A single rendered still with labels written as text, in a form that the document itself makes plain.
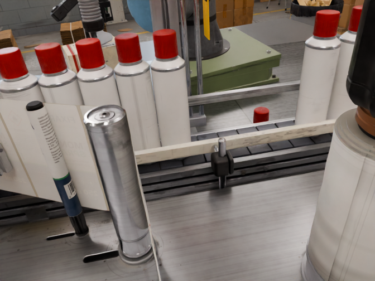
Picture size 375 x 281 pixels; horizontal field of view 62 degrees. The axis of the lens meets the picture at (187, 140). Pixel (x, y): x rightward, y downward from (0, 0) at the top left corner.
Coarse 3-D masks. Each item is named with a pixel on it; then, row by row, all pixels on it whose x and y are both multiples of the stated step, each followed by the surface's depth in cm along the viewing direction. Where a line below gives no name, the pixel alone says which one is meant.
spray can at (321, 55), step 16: (320, 16) 46; (336, 16) 45; (320, 32) 46; (336, 32) 47; (320, 48) 47; (336, 48) 47; (304, 64) 50; (320, 64) 48; (336, 64) 49; (304, 80) 51; (320, 80) 49; (304, 96) 52; (320, 96) 51; (304, 112) 53; (320, 112) 52
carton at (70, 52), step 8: (112, 40) 96; (64, 48) 94; (72, 48) 93; (104, 48) 90; (112, 48) 91; (72, 56) 87; (104, 56) 91; (112, 56) 92; (72, 64) 88; (112, 64) 93
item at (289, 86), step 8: (248, 88) 55; (256, 88) 55; (264, 88) 54; (272, 88) 55; (280, 88) 55; (288, 88) 55; (296, 88) 56; (192, 96) 54; (200, 96) 53; (208, 96) 53; (216, 96) 54; (224, 96) 54; (232, 96) 54; (240, 96) 54; (248, 96) 55; (192, 104) 53; (200, 104) 54
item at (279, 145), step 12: (228, 132) 58; (240, 132) 58; (264, 144) 54; (276, 144) 54; (288, 144) 54; (300, 144) 54; (312, 144) 54; (192, 156) 53; (204, 156) 53; (240, 156) 52; (144, 168) 51; (156, 168) 51; (168, 168) 51; (0, 192) 49; (12, 192) 48
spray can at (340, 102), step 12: (360, 12) 46; (348, 36) 48; (348, 48) 49; (348, 60) 49; (336, 72) 52; (336, 84) 53; (336, 96) 53; (348, 96) 52; (336, 108) 54; (348, 108) 53
